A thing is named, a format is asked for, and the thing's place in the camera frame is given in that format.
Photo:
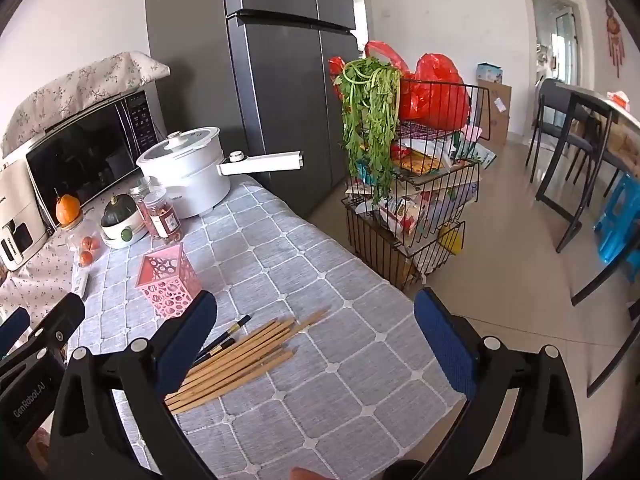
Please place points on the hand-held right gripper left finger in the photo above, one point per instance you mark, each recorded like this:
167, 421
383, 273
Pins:
186, 345

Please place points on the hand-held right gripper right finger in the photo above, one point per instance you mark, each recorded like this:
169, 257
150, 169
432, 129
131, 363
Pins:
445, 345

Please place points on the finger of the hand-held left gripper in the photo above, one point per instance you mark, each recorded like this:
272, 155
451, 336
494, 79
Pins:
12, 330
57, 322

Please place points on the bundle of wooden chopsticks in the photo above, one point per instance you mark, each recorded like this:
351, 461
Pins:
240, 360

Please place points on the pink perforated utensil holder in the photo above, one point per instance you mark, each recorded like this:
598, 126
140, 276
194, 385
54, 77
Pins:
167, 280

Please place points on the person's right hand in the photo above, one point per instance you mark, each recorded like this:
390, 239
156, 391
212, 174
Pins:
306, 474

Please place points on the white remote control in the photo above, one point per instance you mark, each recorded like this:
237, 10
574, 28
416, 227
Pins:
80, 283

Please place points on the white floral tablecloth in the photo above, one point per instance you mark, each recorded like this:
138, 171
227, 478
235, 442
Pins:
45, 272

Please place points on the small orange tomato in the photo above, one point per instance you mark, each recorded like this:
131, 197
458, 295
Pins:
90, 243
85, 258

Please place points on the small yellow packet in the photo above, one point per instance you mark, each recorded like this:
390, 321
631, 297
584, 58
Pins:
450, 241

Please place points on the orange fruit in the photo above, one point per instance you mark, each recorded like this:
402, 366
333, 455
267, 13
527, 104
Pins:
67, 210

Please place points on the green domed egg steamer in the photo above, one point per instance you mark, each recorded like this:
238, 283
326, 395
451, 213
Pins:
120, 222

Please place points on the white kitchen appliance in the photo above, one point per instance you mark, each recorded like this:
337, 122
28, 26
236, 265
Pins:
20, 200

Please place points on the glass jar with red label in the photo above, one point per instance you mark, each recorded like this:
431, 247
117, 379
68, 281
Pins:
162, 217

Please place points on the red and white food packet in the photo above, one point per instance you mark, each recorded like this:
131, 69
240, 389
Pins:
400, 212

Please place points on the grey checked tablecloth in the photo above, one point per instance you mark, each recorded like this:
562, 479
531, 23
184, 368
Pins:
310, 270

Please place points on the glass jar with red contents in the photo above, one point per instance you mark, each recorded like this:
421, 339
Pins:
139, 195

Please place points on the white electric pot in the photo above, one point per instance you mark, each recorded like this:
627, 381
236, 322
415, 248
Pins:
195, 185

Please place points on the black microwave oven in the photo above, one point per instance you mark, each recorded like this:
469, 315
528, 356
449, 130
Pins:
85, 160

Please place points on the black dining chair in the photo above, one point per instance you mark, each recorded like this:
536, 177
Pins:
555, 95
607, 285

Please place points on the yellow snack packet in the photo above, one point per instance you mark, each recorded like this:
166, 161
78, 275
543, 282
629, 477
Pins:
420, 161

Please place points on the glass pot lid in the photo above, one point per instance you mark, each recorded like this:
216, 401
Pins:
167, 149

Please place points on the blue plastic stool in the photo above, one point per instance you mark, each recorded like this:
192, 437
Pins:
617, 220

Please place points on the floral microwave cover cloth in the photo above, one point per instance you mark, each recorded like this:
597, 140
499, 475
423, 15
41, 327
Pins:
75, 85

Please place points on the brown cardboard box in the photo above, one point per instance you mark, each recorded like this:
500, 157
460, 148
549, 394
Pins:
496, 110

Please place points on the bunch of green cilantro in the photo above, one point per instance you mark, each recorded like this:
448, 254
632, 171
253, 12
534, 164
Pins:
370, 110

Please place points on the blue and white box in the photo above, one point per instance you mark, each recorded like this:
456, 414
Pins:
489, 72

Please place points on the dark grey refrigerator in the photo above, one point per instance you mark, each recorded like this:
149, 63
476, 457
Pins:
280, 85

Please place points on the black dining table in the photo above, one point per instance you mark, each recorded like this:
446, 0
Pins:
600, 105

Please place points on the orange tissue box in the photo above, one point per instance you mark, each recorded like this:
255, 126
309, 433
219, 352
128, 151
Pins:
620, 98

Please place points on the glass balcony door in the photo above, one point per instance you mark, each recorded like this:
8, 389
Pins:
560, 30

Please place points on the red hanging wall ornament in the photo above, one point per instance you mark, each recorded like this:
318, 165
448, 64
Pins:
614, 35

